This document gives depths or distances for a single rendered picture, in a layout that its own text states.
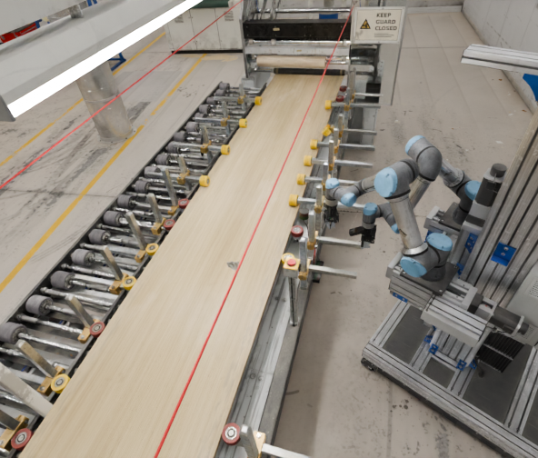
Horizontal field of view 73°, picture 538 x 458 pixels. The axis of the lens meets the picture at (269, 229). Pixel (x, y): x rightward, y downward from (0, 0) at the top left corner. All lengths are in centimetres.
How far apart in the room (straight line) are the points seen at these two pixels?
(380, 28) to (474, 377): 324
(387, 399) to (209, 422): 140
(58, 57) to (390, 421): 256
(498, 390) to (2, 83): 274
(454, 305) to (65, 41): 188
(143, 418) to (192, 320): 51
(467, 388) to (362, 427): 70
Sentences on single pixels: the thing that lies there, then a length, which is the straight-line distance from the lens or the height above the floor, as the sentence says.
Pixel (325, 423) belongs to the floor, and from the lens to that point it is 269.
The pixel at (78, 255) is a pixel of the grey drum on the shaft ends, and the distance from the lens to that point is 275.
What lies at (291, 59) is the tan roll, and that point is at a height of 109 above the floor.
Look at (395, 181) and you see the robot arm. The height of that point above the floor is 159.
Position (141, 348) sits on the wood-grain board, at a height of 90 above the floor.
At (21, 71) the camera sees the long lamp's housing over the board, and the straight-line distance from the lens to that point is 79.
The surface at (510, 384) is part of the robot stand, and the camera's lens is 285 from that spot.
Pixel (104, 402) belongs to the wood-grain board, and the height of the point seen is 90.
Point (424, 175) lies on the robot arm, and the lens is 198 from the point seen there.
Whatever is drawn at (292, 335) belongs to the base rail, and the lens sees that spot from 214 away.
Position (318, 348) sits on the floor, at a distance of 290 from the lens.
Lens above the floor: 256
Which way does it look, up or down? 43 degrees down
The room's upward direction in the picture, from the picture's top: 6 degrees counter-clockwise
